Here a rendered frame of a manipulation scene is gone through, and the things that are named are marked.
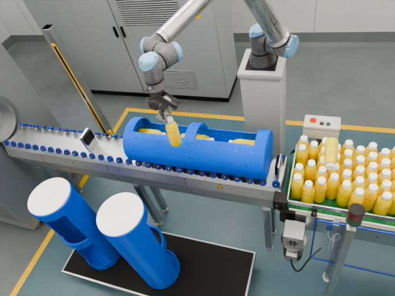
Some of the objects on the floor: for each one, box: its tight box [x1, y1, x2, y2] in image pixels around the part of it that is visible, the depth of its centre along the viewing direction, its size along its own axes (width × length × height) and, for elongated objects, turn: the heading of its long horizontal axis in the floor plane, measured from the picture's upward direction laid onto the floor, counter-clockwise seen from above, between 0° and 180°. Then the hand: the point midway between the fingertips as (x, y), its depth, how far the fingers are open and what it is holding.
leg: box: [56, 170, 83, 194], centre depth 313 cm, size 6×6×63 cm
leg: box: [35, 166, 53, 180], centre depth 305 cm, size 6×6×63 cm
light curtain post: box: [41, 25, 117, 138], centre depth 270 cm, size 6×6×170 cm
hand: (168, 119), depth 169 cm, fingers closed on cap, 4 cm apart
